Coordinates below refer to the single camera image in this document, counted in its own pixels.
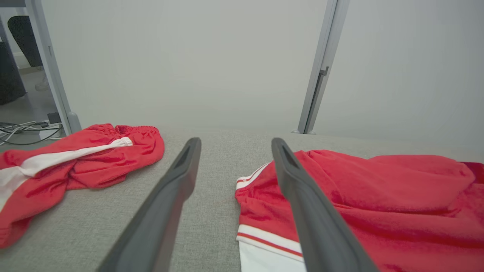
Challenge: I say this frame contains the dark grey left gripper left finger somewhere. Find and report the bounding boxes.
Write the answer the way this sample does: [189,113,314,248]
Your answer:
[96,137,202,272]

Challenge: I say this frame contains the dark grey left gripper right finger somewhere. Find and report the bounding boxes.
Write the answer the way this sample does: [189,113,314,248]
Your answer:
[271,138,379,272]

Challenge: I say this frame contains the red shorts with white stripe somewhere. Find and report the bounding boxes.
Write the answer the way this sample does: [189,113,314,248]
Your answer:
[0,124,165,250]

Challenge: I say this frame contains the red jersey with number 23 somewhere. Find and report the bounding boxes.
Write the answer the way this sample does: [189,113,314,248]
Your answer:
[235,150,484,272]

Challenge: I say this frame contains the white power strip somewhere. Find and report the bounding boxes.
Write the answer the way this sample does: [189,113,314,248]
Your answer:
[38,122,63,140]

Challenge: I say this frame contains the black office chair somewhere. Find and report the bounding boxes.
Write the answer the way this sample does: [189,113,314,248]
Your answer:
[8,15,43,68]

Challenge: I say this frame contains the grey partition joint post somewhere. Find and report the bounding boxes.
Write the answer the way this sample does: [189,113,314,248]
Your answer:
[291,0,350,135]

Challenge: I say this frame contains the bundle of floor cables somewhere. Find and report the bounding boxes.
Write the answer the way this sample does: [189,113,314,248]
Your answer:
[0,121,63,146]

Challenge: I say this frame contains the grey partition end post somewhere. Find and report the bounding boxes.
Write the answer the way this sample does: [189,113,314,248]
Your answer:
[25,0,82,136]

